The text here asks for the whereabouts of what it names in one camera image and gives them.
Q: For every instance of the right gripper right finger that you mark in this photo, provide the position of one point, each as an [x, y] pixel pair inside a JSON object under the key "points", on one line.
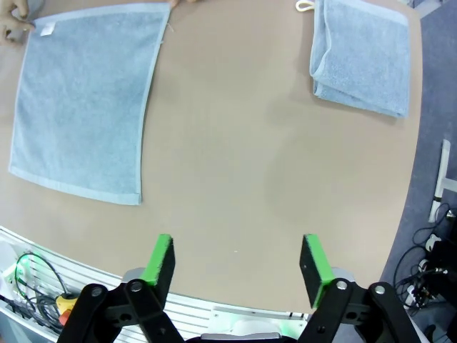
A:
{"points": [[314, 275]]}

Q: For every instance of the person's left hand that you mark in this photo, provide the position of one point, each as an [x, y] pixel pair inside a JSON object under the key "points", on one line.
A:
{"points": [[180, 1]]}

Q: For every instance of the white power strip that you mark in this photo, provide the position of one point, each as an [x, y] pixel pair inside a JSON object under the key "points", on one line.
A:
{"points": [[416, 294]]}

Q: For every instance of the light blue terry towel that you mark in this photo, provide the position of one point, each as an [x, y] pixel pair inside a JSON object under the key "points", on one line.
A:
{"points": [[360, 57], [82, 107]]}

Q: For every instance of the black equipment box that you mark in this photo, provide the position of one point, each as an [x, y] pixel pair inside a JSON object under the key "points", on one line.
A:
{"points": [[444, 275]]}

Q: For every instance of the yellow emergency stop button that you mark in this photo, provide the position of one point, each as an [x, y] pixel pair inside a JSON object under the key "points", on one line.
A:
{"points": [[66, 303]]}

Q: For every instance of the person's right hand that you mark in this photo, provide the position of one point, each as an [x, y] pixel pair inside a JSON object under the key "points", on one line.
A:
{"points": [[9, 25]]}

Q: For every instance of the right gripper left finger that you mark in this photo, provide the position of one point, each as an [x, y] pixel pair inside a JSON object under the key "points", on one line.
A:
{"points": [[164, 275]]}

